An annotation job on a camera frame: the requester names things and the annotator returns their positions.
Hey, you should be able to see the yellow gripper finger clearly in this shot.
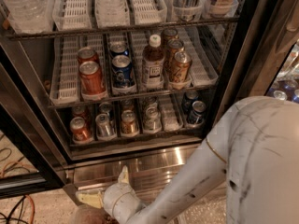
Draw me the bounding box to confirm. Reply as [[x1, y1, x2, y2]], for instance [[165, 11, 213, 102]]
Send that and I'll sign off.
[[76, 190, 104, 209], [118, 165, 130, 184]]

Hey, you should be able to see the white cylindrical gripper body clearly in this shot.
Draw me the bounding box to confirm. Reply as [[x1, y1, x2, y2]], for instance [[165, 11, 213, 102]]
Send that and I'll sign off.
[[103, 183, 146, 224]]

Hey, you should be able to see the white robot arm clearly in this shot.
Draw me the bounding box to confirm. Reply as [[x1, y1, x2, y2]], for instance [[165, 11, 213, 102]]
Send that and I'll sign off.
[[76, 96, 299, 224]]

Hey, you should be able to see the steel fridge bottom grille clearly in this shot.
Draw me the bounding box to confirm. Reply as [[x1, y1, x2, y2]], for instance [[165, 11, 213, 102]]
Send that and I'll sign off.
[[64, 144, 198, 205]]

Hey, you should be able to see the front silver redbull can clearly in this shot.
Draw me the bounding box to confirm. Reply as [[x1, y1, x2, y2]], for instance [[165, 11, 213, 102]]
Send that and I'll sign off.
[[95, 113, 114, 137]]

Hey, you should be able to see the silver redbull can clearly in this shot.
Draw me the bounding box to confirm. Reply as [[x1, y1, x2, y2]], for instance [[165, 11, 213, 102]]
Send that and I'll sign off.
[[95, 113, 114, 137], [98, 102, 114, 121]]

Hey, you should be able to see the front orange can bottom shelf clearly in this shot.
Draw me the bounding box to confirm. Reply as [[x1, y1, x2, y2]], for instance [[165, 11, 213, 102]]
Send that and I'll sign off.
[[70, 117, 92, 141]]

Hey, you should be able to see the orange can shelf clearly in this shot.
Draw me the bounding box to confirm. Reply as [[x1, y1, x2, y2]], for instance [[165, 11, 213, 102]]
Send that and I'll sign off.
[[71, 105, 91, 122], [78, 47, 99, 64], [79, 61, 106, 95], [70, 117, 92, 141]]

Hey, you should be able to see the front gold can bottom shelf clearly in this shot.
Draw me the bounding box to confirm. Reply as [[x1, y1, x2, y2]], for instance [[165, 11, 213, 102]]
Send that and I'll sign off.
[[121, 110, 138, 134]]

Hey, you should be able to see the gold can shelf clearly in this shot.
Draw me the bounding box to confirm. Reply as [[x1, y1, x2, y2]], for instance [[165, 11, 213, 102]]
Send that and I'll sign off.
[[121, 100, 135, 111], [121, 110, 138, 134], [164, 38, 185, 72], [170, 51, 192, 83], [161, 28, 178, 48]]

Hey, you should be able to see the front white can bottom shelf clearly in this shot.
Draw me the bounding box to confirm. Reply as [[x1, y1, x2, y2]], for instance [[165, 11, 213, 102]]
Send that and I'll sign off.
[[144, 106, 162, 132]]

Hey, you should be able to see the white can shelf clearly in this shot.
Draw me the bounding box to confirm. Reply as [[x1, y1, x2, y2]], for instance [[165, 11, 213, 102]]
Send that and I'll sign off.
[[142, 97, 158, 110], [144, 106, 162, 132]]

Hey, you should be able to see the left fridge glass door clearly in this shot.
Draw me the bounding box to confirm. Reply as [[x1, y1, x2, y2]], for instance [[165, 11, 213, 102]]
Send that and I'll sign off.
[[0, 37, 68, 198]]

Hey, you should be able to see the fridge glass door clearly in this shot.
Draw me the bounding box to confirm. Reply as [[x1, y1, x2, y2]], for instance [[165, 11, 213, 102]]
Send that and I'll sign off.
[[209, 0, 299, 124], [0, 37, 68, 198]]

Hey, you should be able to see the rear silver redbull can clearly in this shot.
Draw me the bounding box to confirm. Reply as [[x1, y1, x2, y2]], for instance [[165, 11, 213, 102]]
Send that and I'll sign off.
[[98, 102, 114, 121]]

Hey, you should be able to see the rear gold can bottom shelf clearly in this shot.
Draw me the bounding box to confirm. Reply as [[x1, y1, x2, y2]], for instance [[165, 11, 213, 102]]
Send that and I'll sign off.
[[121, 100, 135, 111]]

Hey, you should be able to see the rear orange can bottom shelf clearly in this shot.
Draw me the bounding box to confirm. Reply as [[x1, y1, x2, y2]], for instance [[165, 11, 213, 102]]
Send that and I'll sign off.
[[71, 105, 91, 122]]

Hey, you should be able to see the rear white can bottom shelf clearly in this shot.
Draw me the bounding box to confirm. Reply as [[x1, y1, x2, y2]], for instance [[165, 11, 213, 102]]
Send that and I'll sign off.
[[142, 97, 158, 110]]

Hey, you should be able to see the front blue can bottom shelf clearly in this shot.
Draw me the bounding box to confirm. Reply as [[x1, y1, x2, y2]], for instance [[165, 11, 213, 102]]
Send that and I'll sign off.
[[187, 101, 206, 124]]

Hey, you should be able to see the blue can shelf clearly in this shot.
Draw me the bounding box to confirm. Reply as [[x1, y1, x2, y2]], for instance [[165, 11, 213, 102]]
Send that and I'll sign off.
[[112, 55, 134, 88], [187, 101, 206, 124], [109, 42, 129, 58], [181, 91, 199, 114]]

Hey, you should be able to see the front orange can middle shelf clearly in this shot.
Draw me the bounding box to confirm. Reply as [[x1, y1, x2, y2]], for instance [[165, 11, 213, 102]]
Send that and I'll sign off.
[[79, 61, 106, 95]]

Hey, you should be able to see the front blue can middle shelf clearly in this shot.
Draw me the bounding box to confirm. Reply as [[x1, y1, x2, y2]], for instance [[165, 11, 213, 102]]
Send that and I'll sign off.
[[112, 55, 134, 88]]

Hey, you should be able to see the rear blue can bottom shelf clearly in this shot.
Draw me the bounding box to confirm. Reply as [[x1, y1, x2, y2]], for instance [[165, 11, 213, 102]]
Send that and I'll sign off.
[[181, 91, 199, 114]]

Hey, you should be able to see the front gold can middle shelf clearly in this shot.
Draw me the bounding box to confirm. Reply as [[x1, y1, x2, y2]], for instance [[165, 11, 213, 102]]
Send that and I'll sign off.
[[170, 51, 192, 83]]

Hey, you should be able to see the rear orange can middle shelf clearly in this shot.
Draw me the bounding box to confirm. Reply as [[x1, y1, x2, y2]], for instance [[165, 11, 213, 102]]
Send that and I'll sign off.
[[78, 47, 99, 64]]

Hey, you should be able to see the rear blue can middle shelf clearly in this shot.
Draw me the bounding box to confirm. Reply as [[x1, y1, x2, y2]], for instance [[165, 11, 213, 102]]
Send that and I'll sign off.
[[109, 42, 129, 58]]

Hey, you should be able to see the rear gold can middle shelf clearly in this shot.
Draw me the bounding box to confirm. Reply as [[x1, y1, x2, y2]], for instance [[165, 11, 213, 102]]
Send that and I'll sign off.
[[161, 28, 178, 48]]

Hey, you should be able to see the pepsi can behind door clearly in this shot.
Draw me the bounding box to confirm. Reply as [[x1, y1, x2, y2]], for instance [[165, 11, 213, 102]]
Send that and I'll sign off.
[[273, 91, 288, 101]]

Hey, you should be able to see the plaid can top shelf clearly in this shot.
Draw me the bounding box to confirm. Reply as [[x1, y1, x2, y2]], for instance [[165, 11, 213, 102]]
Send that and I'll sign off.
[[172, 0, 201, 21]]

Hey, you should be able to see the right fridge glass door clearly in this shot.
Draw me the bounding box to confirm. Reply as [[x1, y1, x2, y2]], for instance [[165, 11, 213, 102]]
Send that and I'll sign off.
[[209, 0, 299, 124]]

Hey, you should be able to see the left clear plastic bin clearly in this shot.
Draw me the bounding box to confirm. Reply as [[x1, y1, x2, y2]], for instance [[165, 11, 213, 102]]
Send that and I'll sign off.
[[68, 204, 119, 224]]

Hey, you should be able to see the tea bottle white cap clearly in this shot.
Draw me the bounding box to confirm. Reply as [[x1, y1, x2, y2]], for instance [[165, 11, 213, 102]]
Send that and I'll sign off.
[[142, 35, 164, 86]]

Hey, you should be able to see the water bottle top left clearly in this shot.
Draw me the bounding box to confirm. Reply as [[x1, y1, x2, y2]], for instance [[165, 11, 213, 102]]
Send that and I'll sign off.
[[3, 0, 54, 34]]

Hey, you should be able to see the black cable on floor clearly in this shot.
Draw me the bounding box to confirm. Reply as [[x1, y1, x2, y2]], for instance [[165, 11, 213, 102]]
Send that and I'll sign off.
[[0, 133, 28, 224]]

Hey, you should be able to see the orange cable on floor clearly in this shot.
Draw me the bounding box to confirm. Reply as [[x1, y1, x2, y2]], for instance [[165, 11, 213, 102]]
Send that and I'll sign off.
[[0, 160, 37, 224]]

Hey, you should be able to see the middle wire shelf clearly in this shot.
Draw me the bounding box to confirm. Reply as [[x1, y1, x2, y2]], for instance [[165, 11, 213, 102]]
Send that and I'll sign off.
[[48, 84, 217, 109]]

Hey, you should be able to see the wire shelf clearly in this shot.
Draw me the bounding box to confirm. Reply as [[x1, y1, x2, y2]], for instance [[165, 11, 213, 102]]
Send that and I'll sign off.
[[48, 84, 217, 109], [3, 16, 239, 40]]

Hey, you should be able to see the top wire shelf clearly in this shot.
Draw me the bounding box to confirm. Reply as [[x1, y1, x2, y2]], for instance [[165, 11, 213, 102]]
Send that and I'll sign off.
[[3, 16, 239, 40]]

